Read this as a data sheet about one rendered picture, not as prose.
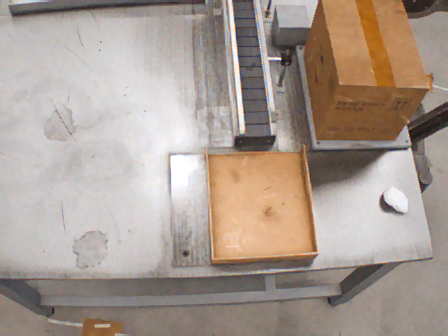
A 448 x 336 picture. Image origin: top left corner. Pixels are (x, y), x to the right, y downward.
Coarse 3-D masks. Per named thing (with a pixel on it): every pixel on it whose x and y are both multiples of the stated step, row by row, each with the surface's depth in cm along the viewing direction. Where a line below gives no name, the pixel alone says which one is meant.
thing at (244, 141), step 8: (224, 0) 153; (224, 8) 152; (224, 16) 150; (224, 24) 151; (256, 24) 150; (224, 32) 152; (232, 56) 149; (232, 64) 142; (232, 72) 141; (232, 80) 140; (264, 80) 140; (232, 88) 139; (232, 96) 137; (232, 104) 136; (232, 112) 136; (232, 120) 136; (232, 128) 137; (272, 128) 134; (272, 136) 133; (240, 144) 136; (248, 144) 136; (256, 144) 136; (264, 144) 136; (272, 144) 137
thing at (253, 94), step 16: (240, 0) 153; (240, 16) 150; (240, 32) 147; (256, 32) 148; (240, 48) 145; (256, 48) 145; (240, 64) 142; (256, 64) 142; (240, 80) 140; (256, 80) 140; (256, 96) 138; (256, 112) 136; (256, 128) 133
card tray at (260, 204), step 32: (224, 160) 134; (256, 160) 134; (288, 160) 135; (224, 192) 130; (256, 192) 131; (288, 192) 131; (224, 224) 126; (256, 224) 127; (288, 224) 127; (224, 256) 123; (256, 256) 120; (288, 256) 121
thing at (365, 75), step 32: (320, 0) 124; (352, 0) 124; (384, 0) 126; (320, 32) 127; (352, 32) 119; (384, 32) 120; (320, 64) 128; (352, 64) 115; (384, 64) 116; (416, 64) 117; (320, 96) 130; (352, 96) 117; (384, 96) 117; (416, 96) 117; (320, 128) 131; (352, 128) 131; (384, 128) 131
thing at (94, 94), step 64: (0, 0) 157; (0, 64) 145; (64, 64) 145; (128, 64) 146; (192, 64) 147; (0, 128) 135; (64, 128) 136; (128, 128) 137; (192, 128) 138; (0, 192) 126; (64, 192) 128; (128, 192) 129; (192, 192) 130; (320, 192) 132; (0, 256) 119; (64, 256) 120; (128, 256) 122; (192, 256) 123; (320, 256) 125; (384, 256) 125
